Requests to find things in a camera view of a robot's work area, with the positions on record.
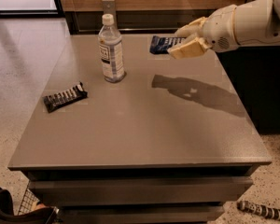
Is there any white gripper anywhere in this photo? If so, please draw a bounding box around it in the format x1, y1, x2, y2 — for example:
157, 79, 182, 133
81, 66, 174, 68
168, 5, 239, 59

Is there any blue rxbar blueberry bar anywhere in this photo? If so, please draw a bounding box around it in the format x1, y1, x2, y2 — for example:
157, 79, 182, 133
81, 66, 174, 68
149, 35, 184, 54

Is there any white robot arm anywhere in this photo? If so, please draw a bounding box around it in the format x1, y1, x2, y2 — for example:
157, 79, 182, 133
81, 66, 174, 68
168, 0, 280, 59

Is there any black rxbar chocolate bar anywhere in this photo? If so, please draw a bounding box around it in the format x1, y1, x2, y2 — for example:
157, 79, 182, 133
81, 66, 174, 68
43, 82, 88, 113

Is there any clear plastic water bottle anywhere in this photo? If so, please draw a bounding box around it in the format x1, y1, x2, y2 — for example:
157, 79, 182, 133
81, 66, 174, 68
98, 14, 125, 83

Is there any grey drawer cabinet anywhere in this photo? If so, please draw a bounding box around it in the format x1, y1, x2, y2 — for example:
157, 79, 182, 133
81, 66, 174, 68
9, 35, 271, 224

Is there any snack bar on floor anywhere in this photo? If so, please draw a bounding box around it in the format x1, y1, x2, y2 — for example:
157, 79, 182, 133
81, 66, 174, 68
237, 201, 280, 221

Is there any black chair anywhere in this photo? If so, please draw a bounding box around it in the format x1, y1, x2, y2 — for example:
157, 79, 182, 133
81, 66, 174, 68
0, 187, 57, 224

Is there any left metal wall bracket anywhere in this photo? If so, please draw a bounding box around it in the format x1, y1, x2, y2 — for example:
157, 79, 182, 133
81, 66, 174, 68
102, 0, 117, 25

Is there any wire mesh basket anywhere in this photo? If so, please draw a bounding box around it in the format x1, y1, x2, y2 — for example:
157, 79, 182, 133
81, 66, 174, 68
18, 186, 39, 215

